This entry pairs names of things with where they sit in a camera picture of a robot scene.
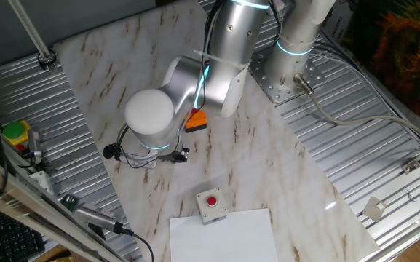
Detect silver finned camera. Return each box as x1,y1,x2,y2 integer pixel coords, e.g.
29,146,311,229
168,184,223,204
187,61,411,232
73,202,125,236

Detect small metal bracket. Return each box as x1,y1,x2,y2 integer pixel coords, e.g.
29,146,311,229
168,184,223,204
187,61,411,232
401,159,420,175

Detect black cable knob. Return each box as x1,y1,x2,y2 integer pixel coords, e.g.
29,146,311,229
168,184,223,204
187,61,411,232
102,143,120,160

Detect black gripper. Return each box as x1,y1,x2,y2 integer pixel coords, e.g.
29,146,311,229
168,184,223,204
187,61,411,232
157,146,191,164

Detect aluminium frame profile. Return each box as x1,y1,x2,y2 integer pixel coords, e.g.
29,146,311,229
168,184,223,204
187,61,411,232
0,145,123,262

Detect grey cable metal connector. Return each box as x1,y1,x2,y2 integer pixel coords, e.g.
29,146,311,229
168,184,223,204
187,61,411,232
292,72,420,146

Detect black camera cable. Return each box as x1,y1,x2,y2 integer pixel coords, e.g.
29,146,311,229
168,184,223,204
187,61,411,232
120,227,156,262

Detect robot base cable bundle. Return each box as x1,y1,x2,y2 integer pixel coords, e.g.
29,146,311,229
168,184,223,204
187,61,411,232
311,39,420,146

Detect white printed carton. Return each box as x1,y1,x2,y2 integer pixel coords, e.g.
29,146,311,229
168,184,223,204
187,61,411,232
320,0,356,52

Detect marble pattern table mat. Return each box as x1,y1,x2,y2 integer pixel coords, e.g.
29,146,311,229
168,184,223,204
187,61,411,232
52,0,381,262

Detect yellow button box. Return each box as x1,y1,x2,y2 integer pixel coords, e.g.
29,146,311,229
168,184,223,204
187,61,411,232
2,119,32,146

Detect orange box red mushroom button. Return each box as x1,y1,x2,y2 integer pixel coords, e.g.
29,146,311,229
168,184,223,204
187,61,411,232
184,108,208,133

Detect aluminium pole with base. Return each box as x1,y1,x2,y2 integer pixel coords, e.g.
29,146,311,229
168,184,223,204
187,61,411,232
7,0,58,71

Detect light grey box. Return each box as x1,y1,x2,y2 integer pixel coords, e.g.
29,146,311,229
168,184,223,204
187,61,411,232
29,170,56,196

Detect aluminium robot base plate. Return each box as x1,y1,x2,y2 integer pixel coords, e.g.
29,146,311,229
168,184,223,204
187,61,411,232
247,47,325,105

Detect white paper sheet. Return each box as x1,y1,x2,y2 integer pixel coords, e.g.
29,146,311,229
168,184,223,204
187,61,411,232
169,207,280,262

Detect small silver camera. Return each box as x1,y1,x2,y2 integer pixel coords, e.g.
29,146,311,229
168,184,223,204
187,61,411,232
26,128,44,165

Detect colourful patterned cloth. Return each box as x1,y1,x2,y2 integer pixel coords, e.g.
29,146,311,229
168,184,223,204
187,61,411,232
344,0,420,132

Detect black keyboard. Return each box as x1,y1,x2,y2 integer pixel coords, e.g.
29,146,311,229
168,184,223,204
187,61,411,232
0,205,46,262

